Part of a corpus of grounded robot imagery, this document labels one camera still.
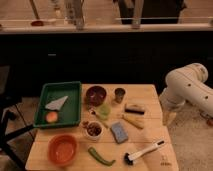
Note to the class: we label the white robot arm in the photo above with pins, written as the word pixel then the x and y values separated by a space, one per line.
pixel 186 84

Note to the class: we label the green chili pepper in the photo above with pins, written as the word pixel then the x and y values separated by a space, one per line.
pixel 92 151

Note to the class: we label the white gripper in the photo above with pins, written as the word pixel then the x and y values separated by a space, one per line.
pixel 168 116

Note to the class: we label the metal cup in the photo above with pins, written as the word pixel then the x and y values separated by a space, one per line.
pixel 119 94

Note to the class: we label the grey triangular cloth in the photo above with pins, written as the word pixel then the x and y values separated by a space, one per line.
pixel 56 104

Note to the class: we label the light green cup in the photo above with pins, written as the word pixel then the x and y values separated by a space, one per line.
pixel 104 111

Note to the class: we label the purple bowl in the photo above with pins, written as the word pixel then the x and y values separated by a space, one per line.
pixel 95 95

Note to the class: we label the blue sponge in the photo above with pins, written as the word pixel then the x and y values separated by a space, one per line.
pixel 119 133

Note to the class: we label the orange bowl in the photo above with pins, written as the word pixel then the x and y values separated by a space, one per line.
pixel 62 150

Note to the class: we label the white bowl with nuts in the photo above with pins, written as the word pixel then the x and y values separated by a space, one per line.
pixel 92 130

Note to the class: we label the white dish brush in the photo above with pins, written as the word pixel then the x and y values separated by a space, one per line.
pixel 130 158

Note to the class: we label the orange round fruit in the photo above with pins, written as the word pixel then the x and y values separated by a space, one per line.
pixel 52 117

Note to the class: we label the green plastic tray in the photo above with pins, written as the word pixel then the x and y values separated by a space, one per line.
pixel 70 113

